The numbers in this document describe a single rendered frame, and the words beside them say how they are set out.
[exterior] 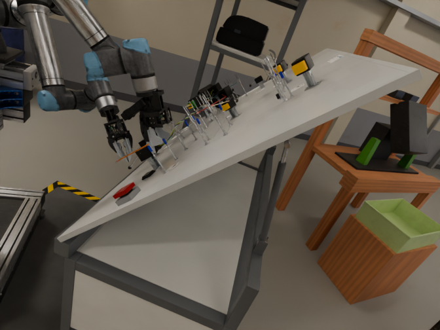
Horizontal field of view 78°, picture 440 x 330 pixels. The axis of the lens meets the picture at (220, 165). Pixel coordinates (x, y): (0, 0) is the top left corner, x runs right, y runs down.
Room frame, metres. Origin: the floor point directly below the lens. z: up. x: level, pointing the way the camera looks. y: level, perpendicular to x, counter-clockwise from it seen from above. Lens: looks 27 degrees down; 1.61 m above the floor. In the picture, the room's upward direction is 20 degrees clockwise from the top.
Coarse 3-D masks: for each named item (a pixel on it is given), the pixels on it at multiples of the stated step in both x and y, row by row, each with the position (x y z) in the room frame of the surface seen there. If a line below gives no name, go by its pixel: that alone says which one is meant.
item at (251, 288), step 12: (264, 156) 1.68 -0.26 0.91; (264, 168) 1.37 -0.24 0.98; (264, 180) 1.20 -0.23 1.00; (264, 192) 1.08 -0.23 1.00; (264, 204) 0.99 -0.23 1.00; (264, 216) 0.90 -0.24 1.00; (252, 240) 0.76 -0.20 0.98; (252, 252) 0.68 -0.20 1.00; (252, 264) 0.63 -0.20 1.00; (252, 276) 0.59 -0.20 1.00; (252, 288) 0.54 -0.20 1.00; (240, 300) 0.54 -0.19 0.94; (252, 300) 0.54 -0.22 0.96; (240, 312) 0.54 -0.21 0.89; (228, 324) 0.54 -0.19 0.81
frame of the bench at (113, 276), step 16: (256, 192) 1.39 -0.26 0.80; (256, 208) 1.24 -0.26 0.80; (80, 256) 0.60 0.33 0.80; (240, 256) 0.86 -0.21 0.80; (64, 272) 0.58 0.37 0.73; (96, 272) 0.57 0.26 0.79; (112, 272) 0.59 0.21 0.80; (240, 272) 0.77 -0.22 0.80; (64, 288) 0.58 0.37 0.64; (128, 288) 0.56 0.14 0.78; (144, 288) 0.57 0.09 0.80; (160, 288) 0.59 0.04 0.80; (240, 288) 0.70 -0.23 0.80; (64, 304) 0.58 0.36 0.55; (160, 304) 0.56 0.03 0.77; (176, 304) 0.56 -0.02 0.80; (192, 304) 0.58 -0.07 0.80; (64, 320) 0.58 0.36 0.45; (192, 320) 0.55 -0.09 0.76; (208, 320) 0.55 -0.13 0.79; (224, 320) 0.56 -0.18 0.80
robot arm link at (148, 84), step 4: (152, 76) 0.88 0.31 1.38; (132, 80) 0.82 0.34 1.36; (136, 80) 0.81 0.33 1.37; (140, 80) 0.81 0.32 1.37; (144, 80) 0.82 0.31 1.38; (148, 80) 0.82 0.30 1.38; (152, 80) 0.83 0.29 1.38; (136, 84) 0.81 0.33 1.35; (140, 84) 0.81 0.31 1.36; (144, 84) 0.81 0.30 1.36; (148, 84) 0.82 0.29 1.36; (152, 84) 0.83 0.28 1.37; (156, 84) 0.85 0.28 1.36; (136, 88) 0.82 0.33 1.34; (140, 88) 0.81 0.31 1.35; (144, 88) 0.81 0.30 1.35; (148, 88) 0.82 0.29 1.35; (152, 88) 0.83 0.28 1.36; (140, 92) 0.82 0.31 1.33; (144, 92) 0.82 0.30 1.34
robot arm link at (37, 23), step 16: (16, 0) 0.95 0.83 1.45; (32, 0) 0.95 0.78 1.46; (48, 0) 1.01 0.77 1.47; (32, 16) 0.94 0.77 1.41; (32, 32) 0.93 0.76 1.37; (48, 32) 0.96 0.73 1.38; (32, 48) 0.92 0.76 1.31; (48, 48) 0.94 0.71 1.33; (48, 64) 0.91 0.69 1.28; (48, 80) 0.89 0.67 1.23; (48, 96) 0.86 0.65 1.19; (64, 96) 0.91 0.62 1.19
